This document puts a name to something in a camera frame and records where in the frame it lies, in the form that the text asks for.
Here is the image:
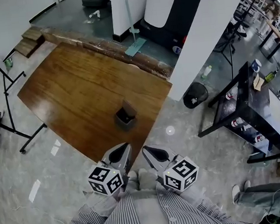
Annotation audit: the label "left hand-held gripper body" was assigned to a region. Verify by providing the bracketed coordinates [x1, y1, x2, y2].
[85, 142, 137, 199]

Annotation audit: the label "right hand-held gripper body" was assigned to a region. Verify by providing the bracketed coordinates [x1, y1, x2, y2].
[141, 139, 202, 196]

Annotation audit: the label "grey square pen holder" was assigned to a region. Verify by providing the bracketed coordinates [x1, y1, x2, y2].
[113, 98, 140, 133]

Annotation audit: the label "person's right forearm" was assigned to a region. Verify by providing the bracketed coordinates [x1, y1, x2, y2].
[172, 181, 232, 224]

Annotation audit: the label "person's left forearm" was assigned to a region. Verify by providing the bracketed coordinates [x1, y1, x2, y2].
[64, 190, 124, 224]

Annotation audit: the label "person's striped shirt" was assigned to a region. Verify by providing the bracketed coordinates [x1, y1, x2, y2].
[52, 173, 244, 224]

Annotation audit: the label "red and white can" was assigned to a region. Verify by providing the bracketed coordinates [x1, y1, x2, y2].
[253, 133, 266, 144]
[224, 87, 239, 101]
[230, 116, 246, 129]

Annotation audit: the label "black mesh waste bin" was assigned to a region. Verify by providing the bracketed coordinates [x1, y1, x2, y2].
[181, 81, 210, 110]

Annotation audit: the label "black wheeled whiteboard stand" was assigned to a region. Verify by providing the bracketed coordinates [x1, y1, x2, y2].
[0, 27, 50, 157]

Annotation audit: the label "black shelf table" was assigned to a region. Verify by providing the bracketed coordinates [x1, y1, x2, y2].
[191, 58, 280, 169]

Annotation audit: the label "clear plastic bottle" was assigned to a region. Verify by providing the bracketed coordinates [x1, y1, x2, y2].
[199, 64, 214, 80]

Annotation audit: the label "folded cardboard piece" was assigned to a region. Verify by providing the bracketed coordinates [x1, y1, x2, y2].
[251, 73, 268, 92]

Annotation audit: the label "white and blue mug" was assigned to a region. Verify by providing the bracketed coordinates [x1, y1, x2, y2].
[250, 58, 263, 74]

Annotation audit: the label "dark green glass bottle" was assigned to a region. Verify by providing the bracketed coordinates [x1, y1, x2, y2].
[264, 69, 280, 84]

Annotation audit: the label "teal flat mop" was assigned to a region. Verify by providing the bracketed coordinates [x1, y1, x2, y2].
[119, 0, 149, 58]

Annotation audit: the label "black tripod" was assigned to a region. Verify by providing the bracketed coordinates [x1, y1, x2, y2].
[207, 0, 276, 82]

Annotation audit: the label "green plastic bottle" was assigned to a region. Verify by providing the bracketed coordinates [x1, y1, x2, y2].
[3, 57, 14, 72]

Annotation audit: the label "wooden steps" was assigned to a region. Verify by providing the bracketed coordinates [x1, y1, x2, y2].
[11, 26, 47, 60]

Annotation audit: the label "white and black robot machine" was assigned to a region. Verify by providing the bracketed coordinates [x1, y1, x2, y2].
[138, 0, 216, 59]

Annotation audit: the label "light wooden table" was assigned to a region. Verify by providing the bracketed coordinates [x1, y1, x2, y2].
[267, 18, 280, 58]

